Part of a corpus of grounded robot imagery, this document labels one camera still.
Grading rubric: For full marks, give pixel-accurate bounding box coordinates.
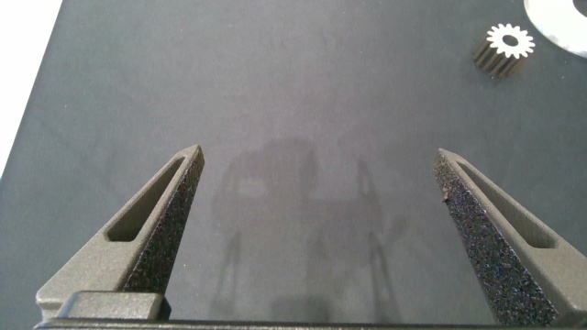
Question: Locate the small steel planetary gear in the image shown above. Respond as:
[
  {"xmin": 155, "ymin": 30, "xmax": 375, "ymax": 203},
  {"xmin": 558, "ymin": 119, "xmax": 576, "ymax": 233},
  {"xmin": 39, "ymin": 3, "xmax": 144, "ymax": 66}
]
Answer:
[{"xmin": 472, "ymin": 23, "xmax": 537, "ymax": 79}]

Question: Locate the round white carrier plate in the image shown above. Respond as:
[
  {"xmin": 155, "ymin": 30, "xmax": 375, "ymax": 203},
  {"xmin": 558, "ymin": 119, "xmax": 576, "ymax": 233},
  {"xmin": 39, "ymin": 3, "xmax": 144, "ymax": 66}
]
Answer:
[{"xmin": 523, "ymin": 0, "xmax": 587, "ymax": 60}]

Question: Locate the dark mat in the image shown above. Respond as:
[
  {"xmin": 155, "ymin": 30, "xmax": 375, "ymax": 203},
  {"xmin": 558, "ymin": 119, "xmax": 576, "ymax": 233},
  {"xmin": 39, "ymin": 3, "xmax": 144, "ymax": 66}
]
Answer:
[{"xmin": 0, "ymin": 0, "xmax": 587, "ymax": 323}]

